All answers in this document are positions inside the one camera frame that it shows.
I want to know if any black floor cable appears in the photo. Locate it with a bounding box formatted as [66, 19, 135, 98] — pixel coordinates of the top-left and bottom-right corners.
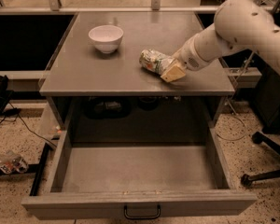
[0, 100, 59, 147]

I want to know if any clear plastic bottle on floor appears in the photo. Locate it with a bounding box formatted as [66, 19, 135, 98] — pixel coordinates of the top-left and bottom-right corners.
[0, 150, 29, 175]

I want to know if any white ceramic bowl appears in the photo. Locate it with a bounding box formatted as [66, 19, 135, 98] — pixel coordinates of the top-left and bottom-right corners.
[89, 25, 124, 54]

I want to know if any black drawer handle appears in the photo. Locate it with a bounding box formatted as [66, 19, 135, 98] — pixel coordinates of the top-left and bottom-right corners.
[123, 205, 161, 220]

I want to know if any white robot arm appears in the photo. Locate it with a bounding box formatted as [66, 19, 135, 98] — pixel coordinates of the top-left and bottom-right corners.
[161, 0, 280, 82]

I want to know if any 7up can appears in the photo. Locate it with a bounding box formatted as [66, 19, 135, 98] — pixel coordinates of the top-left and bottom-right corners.
[139, 49, 175, 75]

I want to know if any grey cabinet counter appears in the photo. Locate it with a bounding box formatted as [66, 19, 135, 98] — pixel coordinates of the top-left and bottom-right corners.
[38, 10, 237, 130]

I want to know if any grey open top drawer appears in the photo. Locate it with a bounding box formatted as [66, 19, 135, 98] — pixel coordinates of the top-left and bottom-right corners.
[21, 96, 258, 220]

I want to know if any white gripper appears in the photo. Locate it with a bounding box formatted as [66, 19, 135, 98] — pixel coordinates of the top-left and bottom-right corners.
[161, 35, 213, 83]

